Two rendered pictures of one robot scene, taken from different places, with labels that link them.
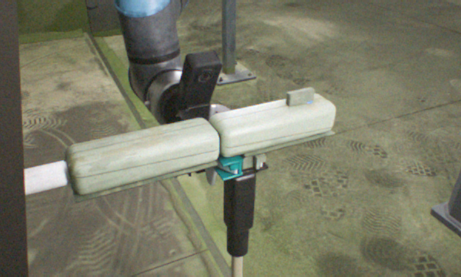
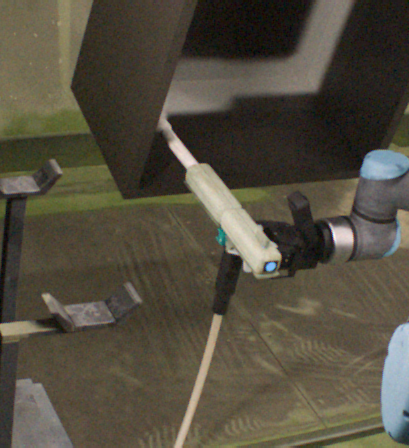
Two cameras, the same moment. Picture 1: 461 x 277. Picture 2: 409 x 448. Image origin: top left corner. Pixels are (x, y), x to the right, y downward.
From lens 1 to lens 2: 204 cm
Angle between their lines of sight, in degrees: 69
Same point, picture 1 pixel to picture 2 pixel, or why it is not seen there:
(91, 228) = (347, 346)
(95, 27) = not seen: outside the picture
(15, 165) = (143, 126)
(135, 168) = (197, 188)
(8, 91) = (149, 105)
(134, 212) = (374, 375)
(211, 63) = (293, 202)
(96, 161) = (194, 170)
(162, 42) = (360, 200)
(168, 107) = not seen: hidden behind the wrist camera
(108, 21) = not seen: outside the picture
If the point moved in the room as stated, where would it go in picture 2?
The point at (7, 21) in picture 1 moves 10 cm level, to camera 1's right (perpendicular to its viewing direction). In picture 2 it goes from (155, 89) to (152, 114)
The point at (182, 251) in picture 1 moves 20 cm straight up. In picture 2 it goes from (321, 408) to (343, 338)
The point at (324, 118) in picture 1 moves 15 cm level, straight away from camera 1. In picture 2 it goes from (253, 257) to (336, 282)
